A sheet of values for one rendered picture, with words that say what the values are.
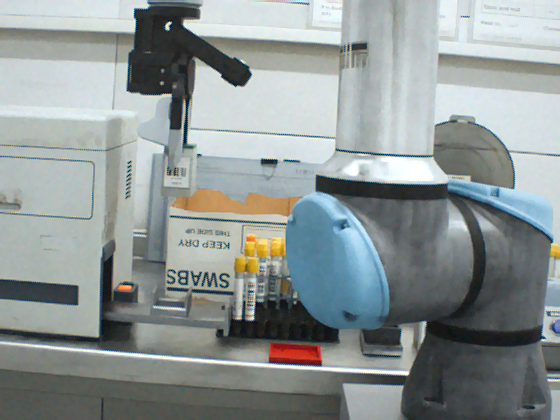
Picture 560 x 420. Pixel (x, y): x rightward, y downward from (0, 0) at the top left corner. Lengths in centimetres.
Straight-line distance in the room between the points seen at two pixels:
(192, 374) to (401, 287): 49
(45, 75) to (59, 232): 70
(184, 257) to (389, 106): 80
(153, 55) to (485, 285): 57
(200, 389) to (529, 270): 54
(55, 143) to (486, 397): 65
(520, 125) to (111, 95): 81
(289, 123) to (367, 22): 106
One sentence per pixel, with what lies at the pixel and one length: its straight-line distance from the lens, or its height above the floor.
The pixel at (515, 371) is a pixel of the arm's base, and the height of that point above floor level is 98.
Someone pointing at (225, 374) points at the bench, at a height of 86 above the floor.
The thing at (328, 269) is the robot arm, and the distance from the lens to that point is 77.
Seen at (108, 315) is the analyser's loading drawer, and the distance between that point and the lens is 126.
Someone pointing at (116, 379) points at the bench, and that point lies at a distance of 123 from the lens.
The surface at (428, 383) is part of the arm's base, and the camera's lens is 90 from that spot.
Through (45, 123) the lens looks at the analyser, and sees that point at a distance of 123.
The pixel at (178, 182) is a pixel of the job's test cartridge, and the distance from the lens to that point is 122.
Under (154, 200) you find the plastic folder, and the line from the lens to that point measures 184.
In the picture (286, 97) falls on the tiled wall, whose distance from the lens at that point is 183.
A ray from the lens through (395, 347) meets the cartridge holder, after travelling 128.
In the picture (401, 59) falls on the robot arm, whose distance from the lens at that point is 78.
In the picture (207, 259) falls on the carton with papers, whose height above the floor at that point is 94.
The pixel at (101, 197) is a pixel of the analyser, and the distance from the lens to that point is 122.
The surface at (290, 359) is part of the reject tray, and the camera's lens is 121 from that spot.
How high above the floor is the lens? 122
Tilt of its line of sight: 7 degrees down
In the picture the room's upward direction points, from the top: 4 degrees clockwise
